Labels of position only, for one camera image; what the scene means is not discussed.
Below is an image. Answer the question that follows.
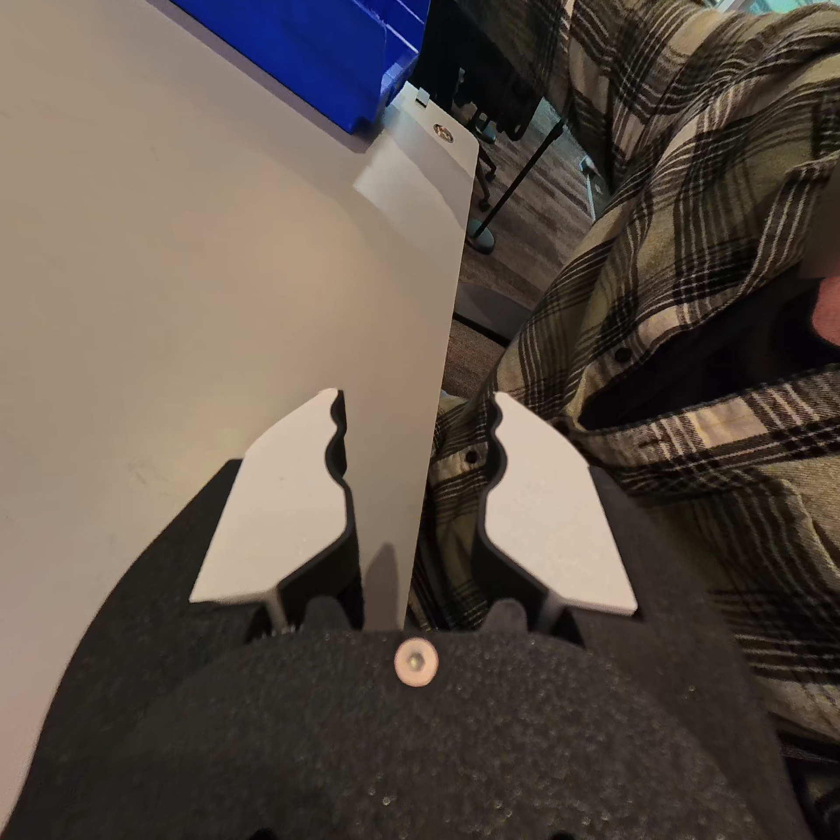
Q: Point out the black rolling chair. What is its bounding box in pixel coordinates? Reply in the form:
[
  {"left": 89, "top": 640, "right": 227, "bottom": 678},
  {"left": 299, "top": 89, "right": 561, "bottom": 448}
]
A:
[{"left": 420, "top": 0, "right": 567, "bottom": 212}]

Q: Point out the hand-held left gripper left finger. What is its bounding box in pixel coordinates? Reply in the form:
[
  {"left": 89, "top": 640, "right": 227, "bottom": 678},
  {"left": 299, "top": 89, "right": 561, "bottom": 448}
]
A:
[{"left": 189, "top": 388, "right": 364, "bottom": 632}]

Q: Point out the blue plastic bin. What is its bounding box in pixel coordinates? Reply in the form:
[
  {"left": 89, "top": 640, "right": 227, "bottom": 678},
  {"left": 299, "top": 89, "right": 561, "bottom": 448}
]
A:
[{"left": 169, "top": 0, "right": 433, "bottom": 136}]

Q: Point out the black floor stand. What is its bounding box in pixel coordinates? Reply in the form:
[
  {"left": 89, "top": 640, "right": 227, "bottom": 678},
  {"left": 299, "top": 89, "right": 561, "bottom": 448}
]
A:
[{"left": 467, "top": 115, "right": 569, "bottom": 257}]

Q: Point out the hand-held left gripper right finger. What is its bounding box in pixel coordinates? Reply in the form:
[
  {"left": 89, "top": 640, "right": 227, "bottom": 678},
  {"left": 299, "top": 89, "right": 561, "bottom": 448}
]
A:
[{"left": 471, "top": 392, "right": 639, "bottom": 634}]

